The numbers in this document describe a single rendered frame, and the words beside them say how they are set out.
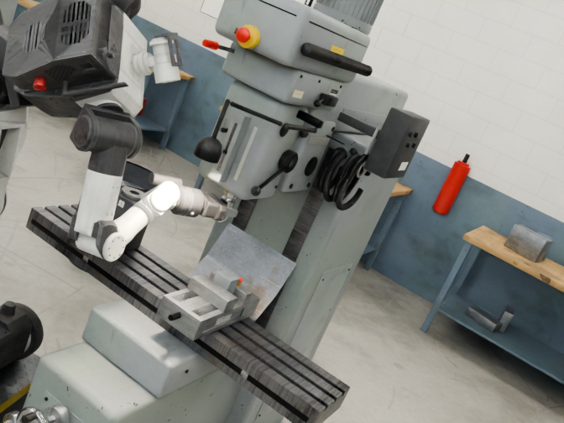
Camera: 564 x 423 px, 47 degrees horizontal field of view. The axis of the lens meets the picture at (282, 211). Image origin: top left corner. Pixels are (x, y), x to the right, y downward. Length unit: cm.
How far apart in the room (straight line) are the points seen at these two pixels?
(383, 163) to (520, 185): 401
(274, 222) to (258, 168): 53
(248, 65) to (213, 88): 529
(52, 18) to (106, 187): 43
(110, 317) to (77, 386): 24
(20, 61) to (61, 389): 91
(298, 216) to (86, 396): 95
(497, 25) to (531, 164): 123
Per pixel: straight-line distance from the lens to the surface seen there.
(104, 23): 171
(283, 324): 243
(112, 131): 166
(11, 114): 208
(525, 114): 598
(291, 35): 171
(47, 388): 205
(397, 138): 201
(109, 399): 195
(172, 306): 195
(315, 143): 208
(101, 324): 209
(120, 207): 226
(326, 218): 229
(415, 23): 630
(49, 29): 174
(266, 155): 189
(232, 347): 199
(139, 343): 200
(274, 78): 182
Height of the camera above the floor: 185
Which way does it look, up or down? 16 degrees down
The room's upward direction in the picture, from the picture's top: 23 degrees clockwise
